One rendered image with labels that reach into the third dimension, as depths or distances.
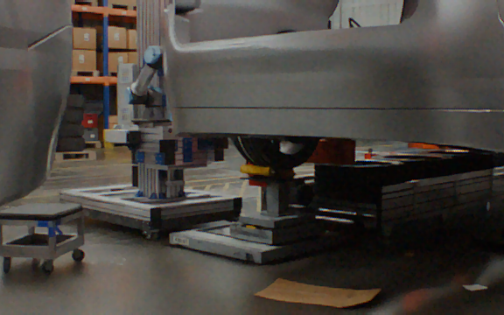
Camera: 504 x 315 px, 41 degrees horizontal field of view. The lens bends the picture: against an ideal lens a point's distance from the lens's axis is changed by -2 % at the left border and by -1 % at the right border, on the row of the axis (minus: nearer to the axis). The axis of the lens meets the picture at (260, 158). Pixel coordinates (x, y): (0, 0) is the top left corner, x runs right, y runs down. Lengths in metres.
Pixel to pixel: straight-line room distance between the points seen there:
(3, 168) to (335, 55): 1.69
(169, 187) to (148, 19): 1.25
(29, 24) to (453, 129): 1.68
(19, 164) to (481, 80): 1.71
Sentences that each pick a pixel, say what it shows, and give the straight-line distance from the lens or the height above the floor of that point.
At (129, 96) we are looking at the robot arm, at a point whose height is 0.98.
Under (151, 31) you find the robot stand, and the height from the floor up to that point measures 1.46.
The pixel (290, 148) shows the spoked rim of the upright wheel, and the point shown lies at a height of 0.64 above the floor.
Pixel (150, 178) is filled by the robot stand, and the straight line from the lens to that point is 5.19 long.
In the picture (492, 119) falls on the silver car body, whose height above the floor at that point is 0.87.
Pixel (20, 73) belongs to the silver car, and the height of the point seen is 0.97.
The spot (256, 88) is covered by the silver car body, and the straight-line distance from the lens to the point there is 2.97.
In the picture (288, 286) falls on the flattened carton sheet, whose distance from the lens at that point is 3.52.
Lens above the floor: 0.92
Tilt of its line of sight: 4 degrees down
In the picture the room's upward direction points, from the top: straight up
